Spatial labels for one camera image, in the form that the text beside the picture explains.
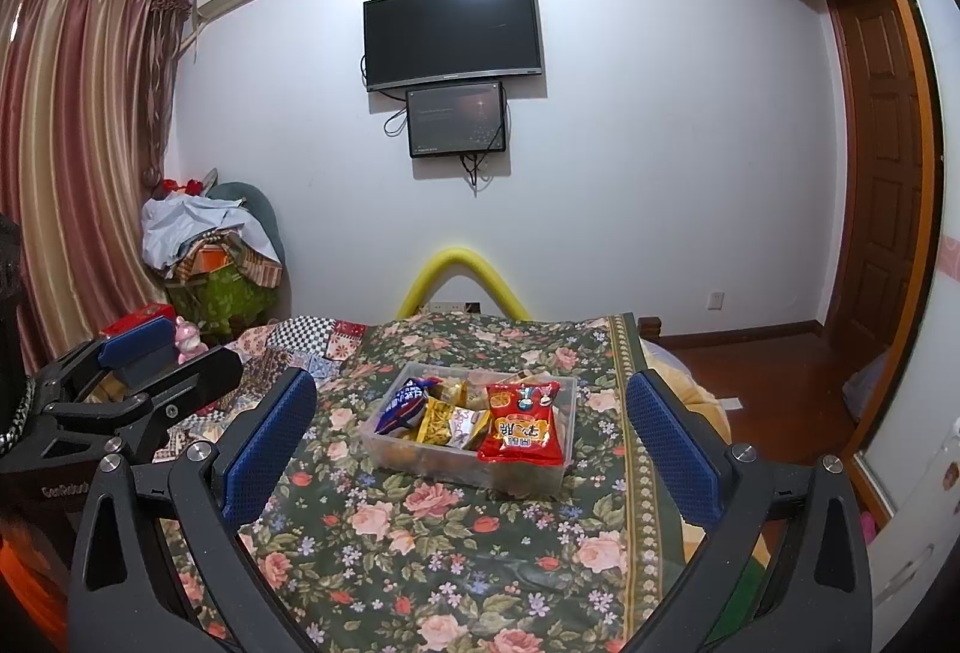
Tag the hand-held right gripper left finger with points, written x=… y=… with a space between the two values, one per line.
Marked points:
x=270 y=443

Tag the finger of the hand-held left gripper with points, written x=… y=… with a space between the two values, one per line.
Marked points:
x=202 y=375
x=139 y=345

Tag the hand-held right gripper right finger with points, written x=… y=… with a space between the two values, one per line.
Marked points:
x=667 y=443

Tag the blue snack packet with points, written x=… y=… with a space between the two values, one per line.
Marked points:
x=405 y=405

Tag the red snack packet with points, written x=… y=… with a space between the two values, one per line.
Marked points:
x=517 y=432

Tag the yellow snack packet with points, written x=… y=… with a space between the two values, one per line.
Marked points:
x=442 y=424

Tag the gold-edged cake packet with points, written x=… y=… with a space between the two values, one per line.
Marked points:
x=476 y=429

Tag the clear biscuit packet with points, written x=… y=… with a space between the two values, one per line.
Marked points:
x=457 y=394

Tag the clear plastic container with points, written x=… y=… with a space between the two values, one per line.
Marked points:
x=465 y=473

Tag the red box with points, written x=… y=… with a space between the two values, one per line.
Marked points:
x=135 y=321

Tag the pink toy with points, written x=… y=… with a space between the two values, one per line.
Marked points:
x=189 y=342

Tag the white paper sheet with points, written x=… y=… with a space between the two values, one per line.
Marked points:
x=726 y=402

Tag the pile of clothes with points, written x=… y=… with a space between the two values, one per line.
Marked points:
x=202 y=248

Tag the patchwork quilt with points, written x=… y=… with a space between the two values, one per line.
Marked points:
x=315 y=334

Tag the grey chair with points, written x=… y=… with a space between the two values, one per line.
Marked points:
x=259 y=203

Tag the floral blanket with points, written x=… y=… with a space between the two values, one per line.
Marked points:
x=420 y=548

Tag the striped curtain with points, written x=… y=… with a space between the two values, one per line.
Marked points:
x=67 y=158

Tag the white power strip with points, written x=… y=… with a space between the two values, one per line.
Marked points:
x=454 y=306

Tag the yellow foam tube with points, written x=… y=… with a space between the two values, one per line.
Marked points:
x=465 y=255

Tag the brown wooden door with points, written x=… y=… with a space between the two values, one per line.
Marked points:
x=877 y=173

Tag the small black monitor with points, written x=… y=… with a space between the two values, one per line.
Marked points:
x=454 y=120

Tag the wooden bed frame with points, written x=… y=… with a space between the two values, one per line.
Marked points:
x=650 y=329

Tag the white wall socket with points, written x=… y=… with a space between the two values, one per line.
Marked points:
x=716 y=300

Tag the black wall television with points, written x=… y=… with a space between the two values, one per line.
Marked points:
x=450 y=34

